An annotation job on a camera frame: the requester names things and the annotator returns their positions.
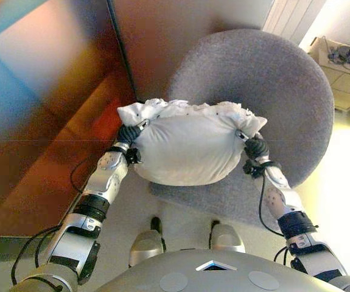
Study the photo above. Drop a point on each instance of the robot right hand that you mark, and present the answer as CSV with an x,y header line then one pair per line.
x,y
257,147

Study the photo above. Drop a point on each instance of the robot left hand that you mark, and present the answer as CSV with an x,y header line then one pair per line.
x,y
127,134

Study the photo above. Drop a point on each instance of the white fringed cushion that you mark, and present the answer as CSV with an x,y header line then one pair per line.
x,y
190,149

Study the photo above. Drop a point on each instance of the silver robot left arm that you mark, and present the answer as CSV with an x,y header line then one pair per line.
x,y
101,182

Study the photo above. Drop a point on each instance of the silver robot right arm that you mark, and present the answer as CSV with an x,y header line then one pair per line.
x,y
278,200

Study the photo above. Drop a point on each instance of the grey fabric armchair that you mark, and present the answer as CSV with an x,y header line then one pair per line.
x,y
269,79

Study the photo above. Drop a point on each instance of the glossy reflective cabinet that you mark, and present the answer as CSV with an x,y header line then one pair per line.
x,y
40,121

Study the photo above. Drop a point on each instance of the robot right leg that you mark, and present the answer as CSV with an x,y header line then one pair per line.
x,y
226,238

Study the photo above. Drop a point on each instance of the robot leg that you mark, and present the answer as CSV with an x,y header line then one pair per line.
x,y
226,238
145,243

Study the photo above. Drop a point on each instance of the beige nightstand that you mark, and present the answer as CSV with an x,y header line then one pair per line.
x,y
345,85

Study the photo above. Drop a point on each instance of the robot left leg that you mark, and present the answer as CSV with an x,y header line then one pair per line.
x,y
145,243

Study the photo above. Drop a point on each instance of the black lamp base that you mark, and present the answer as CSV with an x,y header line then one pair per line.
x,y
349,54

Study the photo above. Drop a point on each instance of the white pleated curtain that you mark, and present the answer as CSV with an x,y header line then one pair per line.
x,y
290,15

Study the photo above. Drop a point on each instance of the grey robot torso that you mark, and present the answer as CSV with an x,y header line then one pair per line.
x,y
217,280

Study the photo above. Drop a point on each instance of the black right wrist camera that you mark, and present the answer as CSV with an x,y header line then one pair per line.
x,y
252,168

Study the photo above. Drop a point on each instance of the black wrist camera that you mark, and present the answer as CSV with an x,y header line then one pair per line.
x,y
252,168
133,155

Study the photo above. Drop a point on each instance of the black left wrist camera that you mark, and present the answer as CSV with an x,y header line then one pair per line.
x,y
133,155

